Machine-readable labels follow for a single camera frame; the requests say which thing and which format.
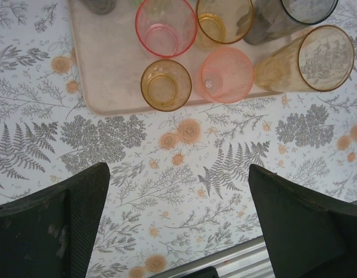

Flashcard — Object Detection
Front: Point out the medium amber glass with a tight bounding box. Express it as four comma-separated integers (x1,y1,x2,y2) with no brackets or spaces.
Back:
194,0,255,50

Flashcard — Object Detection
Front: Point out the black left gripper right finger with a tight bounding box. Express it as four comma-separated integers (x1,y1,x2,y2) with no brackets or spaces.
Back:
249,164,357,278

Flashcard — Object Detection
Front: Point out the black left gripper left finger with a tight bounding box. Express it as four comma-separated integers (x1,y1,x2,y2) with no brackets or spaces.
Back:
0,162,110,278

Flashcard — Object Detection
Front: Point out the small amber glass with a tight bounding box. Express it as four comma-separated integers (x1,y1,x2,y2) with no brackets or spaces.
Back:
139,59,193,112

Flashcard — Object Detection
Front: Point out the tall amber glass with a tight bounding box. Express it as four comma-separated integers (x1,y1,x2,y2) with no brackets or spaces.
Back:
254,25,355,93

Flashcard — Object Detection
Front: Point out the aluminium table rail long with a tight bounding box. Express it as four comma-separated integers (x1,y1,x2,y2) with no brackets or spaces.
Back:
153,198,357,278

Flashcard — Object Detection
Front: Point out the pink glass with red rim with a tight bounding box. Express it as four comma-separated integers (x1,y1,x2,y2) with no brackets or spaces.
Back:
134,0,198,58

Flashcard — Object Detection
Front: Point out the floral print table cover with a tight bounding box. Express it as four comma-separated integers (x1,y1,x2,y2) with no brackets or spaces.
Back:
0,0,357,278

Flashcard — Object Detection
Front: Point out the tall grey glass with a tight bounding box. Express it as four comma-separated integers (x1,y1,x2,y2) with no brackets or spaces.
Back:
243,0,340,46

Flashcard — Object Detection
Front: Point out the small grey glass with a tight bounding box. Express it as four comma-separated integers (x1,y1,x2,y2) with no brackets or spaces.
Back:
79,0,118,15

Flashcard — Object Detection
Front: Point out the pink cloth mat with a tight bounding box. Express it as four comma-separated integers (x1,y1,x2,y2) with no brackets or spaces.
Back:
67,0,289,117

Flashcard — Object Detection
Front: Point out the salmon textured glass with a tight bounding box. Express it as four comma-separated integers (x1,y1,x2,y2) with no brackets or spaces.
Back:
195,47,255,104

